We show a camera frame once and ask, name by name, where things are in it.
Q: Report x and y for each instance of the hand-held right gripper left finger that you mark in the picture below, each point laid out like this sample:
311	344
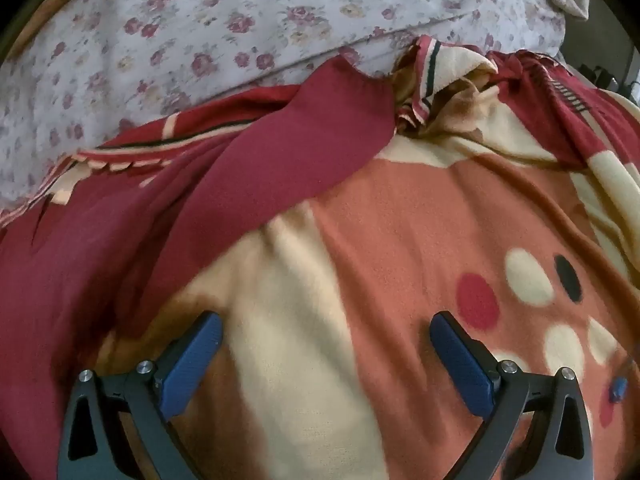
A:
192	360

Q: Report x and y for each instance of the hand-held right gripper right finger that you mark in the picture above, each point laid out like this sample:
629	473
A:
460	365

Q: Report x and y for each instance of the maroon cloth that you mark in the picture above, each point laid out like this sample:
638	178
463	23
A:
280	160

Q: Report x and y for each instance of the printed red and cream blanket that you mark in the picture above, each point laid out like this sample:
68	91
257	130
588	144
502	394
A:
400	220

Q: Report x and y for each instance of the small blue object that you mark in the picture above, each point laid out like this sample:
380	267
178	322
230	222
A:
618	390

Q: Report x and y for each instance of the floral white quilt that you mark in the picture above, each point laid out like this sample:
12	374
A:
200	20

